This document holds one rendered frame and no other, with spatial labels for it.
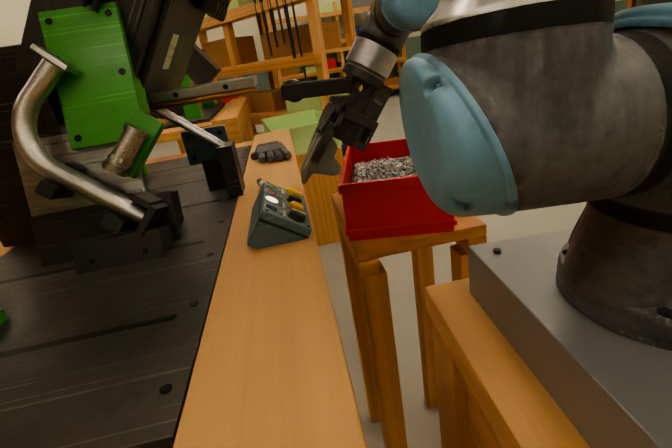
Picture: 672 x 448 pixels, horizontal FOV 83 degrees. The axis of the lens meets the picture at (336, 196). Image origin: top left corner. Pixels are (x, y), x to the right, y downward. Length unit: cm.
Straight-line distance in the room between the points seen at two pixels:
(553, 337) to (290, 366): 22
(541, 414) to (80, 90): 71
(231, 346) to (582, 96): 35
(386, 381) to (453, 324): 49
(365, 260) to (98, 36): 57
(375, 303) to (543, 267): 42
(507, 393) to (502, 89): 27
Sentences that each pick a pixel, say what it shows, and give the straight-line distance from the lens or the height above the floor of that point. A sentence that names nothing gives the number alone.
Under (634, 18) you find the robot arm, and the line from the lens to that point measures 34.
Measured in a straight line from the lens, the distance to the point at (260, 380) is 36.
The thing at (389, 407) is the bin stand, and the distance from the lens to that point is 99.
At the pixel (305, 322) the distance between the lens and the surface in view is 41.
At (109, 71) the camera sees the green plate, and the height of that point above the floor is 117.
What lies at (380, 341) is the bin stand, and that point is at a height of 58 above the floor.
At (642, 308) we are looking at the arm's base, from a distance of 37.
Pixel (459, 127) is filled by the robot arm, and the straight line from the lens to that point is 23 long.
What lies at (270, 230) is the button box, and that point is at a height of 92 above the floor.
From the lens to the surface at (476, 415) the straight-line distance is 53.
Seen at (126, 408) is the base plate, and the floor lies 90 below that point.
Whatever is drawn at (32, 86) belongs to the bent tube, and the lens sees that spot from 72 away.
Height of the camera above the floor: 115
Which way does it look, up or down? 20 degrees down
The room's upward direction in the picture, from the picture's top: 9 degrees counter-clockwise
